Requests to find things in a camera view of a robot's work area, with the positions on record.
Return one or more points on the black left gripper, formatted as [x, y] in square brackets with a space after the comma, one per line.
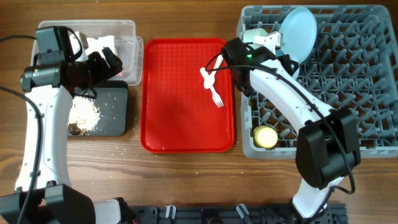
[104, 72]

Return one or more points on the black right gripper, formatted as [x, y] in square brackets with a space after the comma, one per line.
[284, 60]

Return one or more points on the light blue plate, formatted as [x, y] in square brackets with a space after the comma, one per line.
[299, 30]

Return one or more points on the green bowl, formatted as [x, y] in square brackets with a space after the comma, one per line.
[248, 35]

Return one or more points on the cream plastic spoon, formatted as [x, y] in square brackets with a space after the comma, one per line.
[209, 80]

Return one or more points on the pink plastic fork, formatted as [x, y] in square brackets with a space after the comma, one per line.
[215, 96]

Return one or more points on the yellow plastic cup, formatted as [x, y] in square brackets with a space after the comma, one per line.
[264, 136]

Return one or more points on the light blue bowl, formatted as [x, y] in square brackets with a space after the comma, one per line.
[280, 52]

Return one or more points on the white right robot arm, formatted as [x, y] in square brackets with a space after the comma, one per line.
[327, 145]

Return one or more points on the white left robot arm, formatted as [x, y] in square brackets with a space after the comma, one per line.
[43, 192]

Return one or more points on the black food waste tray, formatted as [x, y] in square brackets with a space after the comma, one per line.
[112, 101]

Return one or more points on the grey dishwasher rack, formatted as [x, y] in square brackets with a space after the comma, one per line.
[353, 64]

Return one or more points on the red snack wrapper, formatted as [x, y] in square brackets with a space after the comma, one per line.
[121, 73]

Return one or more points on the clear plastic bin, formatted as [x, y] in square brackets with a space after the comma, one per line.
[128, 45]

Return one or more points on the crumpled white tissue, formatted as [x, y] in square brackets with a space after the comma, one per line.
[96, 45]

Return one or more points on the rice and food scraps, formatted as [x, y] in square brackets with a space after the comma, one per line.
[84, 116]

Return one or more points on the red serving tray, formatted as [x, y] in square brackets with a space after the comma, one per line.
[178, 115]

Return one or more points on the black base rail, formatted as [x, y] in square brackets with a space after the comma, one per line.
[280, 213]

